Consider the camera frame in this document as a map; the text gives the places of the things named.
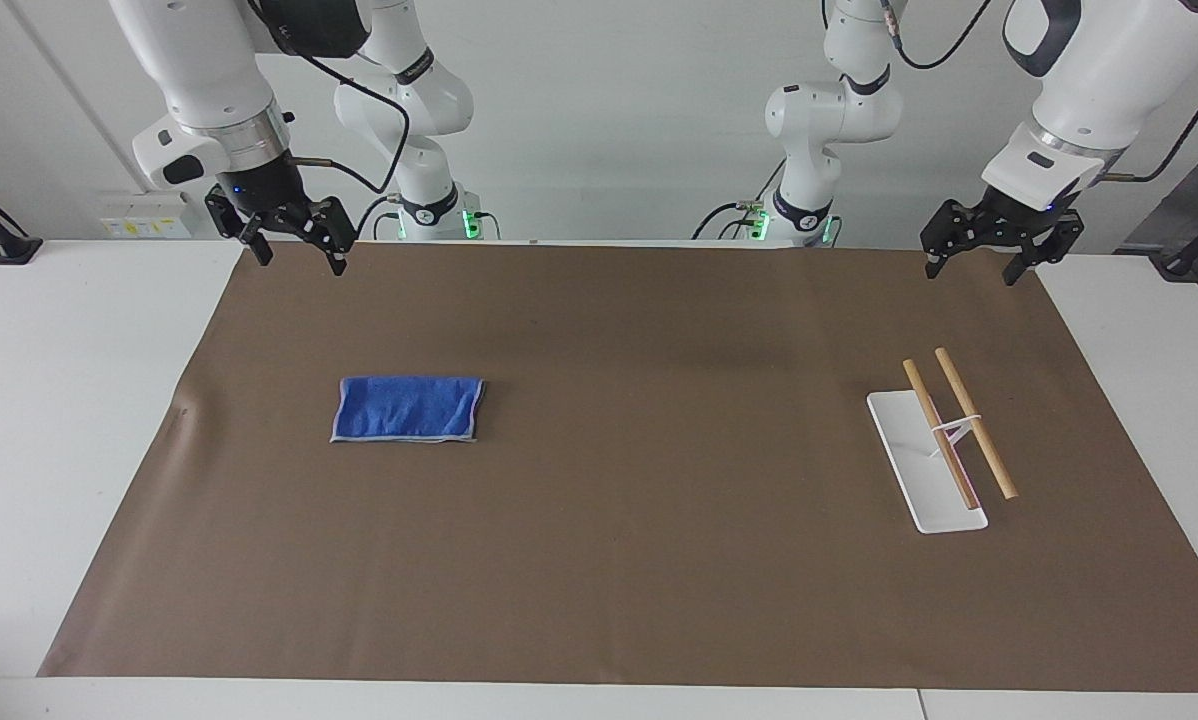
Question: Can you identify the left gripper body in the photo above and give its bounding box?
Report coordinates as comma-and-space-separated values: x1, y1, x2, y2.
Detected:
981, 183, 1074, 243

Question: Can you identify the white rack with wooden bars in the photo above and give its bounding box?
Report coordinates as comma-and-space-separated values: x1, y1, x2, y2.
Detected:
866, 347, 1020, 535

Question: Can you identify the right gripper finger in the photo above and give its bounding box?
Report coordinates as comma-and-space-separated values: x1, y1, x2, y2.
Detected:
279, 196, 356, 277
205, 189, 273, 267

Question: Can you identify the black stand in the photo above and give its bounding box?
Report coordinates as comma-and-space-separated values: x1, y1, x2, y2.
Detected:
0, 178, 45, 265
1149, 198, 1198, 278

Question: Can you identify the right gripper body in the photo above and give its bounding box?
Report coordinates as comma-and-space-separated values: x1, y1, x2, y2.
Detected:
216, 153, 312, 229

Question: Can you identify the blue towel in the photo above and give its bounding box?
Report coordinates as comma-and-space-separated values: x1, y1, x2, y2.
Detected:
330, 375, 486, 444

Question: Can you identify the black cable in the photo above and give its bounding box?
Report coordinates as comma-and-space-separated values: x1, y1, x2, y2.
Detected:
691, 160, 786, 242
1099, 35, 1198, 185
880, 0, 996, 72
356, 194, 401, 242
292, 46, 413, 196

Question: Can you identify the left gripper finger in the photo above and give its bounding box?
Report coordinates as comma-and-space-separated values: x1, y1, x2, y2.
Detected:
1003, 211, 1086, 287
920, 198, 996, 280

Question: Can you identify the white wall socket strip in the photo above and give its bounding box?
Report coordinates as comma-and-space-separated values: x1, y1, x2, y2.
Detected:
98, 192, 193, 240

